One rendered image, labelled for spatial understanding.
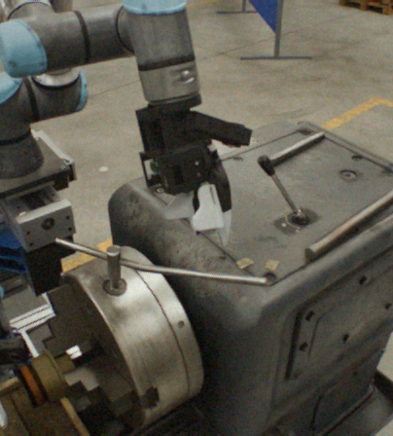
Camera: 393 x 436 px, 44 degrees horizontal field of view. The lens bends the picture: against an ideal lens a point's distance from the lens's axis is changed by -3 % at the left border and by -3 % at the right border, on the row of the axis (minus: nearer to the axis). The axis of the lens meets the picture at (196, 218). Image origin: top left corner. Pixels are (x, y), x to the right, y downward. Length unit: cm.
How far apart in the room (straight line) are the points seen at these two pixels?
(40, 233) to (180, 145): 66
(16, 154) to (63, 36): 64
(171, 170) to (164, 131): 5
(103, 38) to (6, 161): 65
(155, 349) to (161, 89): 41
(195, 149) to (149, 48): 14
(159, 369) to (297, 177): 50
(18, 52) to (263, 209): 53
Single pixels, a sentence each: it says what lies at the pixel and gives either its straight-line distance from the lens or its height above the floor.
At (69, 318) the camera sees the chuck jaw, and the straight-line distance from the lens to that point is 90.
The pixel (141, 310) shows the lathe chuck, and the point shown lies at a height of 122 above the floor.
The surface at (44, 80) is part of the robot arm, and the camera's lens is 123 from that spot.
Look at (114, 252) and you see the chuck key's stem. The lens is 76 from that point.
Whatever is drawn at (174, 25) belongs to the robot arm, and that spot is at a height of 164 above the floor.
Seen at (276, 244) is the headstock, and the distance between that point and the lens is 88.
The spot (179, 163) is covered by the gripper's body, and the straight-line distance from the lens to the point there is 64.
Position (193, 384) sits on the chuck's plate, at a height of 107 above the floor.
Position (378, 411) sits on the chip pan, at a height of 54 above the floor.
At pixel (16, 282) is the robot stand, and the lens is 147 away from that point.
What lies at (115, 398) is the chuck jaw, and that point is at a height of 112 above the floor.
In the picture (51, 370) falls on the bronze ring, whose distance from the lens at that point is 89.
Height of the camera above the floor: 181
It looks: 37 degrees down
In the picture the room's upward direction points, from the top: straight up
